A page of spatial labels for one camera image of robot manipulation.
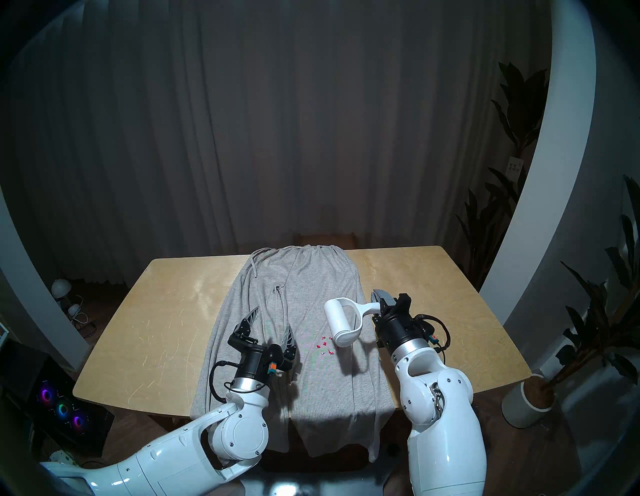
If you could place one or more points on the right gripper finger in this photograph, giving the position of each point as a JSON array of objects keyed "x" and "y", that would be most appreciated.
[{"x": 384, "y": 296}]

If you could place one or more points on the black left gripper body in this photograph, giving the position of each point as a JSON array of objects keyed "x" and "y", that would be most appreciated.
[{"x": 255, "y": 362}]

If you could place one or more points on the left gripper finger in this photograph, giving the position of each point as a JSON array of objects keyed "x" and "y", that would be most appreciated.
[
  {"x": 248, "y": 324},
  {"x": 288, "y": 345}
]

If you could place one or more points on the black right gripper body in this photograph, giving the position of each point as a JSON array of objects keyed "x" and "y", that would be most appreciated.
[{"x": 400, "y": 327}]

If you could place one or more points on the white lint roller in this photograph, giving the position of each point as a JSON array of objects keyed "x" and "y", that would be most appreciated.
[{"x": 336, "y": 315}]

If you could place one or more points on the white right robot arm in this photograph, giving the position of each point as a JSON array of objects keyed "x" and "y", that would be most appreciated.
[{"x": 440, "y": 425}]

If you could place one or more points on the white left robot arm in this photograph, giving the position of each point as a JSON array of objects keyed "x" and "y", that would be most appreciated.
[{"x": 165, "y": 460}]

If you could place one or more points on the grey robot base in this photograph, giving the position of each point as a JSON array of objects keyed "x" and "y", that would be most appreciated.
[{"x": 300, "y": 487}]

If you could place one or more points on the red lint debris bits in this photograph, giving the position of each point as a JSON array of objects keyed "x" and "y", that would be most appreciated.
[{"x": 324, "y": 345}]

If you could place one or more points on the wooden chair back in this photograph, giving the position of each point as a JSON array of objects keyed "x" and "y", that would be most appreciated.
[{"x": 325, "y": 239}]

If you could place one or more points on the white round plant pot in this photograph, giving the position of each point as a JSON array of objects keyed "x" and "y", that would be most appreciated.
[{"x": 520, "y": 405}]

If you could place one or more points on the small white round object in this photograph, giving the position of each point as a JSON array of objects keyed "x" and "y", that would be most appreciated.
[{"x": 73, "y": 309}]

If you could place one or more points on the white paper plant tag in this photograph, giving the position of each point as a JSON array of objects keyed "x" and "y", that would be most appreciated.
[{"x": 514, "y": 166}]

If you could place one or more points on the white mushroom lamp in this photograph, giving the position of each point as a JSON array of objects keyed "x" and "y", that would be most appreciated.
[{"x": 61, "y": 286}]

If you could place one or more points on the grey pleated curtain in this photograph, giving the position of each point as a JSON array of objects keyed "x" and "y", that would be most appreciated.
[{"x": 250, "y": 125}]

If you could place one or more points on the computer case with rainbow fans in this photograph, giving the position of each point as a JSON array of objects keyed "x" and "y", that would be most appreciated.
[{"x": 60, "y": 407}]

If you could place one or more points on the leafy plant in white pot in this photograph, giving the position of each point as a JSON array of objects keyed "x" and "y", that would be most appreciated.
[{"x": 600, "y": 310}]

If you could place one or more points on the patterned white cloth bag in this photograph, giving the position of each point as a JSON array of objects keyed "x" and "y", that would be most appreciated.
[{"x": 62, "y": 456}]

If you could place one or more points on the short white curved arch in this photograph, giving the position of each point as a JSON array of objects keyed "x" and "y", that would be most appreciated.
[{"x": 30, "y": 300}]

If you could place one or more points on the tall white curved arch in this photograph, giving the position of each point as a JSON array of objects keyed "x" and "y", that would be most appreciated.
[{"x": 565, "y": 150}]

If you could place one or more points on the tall dark leafy plant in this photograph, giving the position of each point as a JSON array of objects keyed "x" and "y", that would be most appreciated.
[{"x": 520, "y": 100}]

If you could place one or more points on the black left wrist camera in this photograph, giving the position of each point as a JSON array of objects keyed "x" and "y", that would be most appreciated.
[{"x": 274, "y": 357}]

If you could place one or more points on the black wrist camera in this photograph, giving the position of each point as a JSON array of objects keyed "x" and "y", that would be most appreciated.
[
  {"x": 274, "y": 357},
  {"x": 429, "y": 334}
]

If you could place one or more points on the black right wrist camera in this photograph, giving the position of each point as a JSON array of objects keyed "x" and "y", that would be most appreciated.
[{"x": 429, "y": 334}]

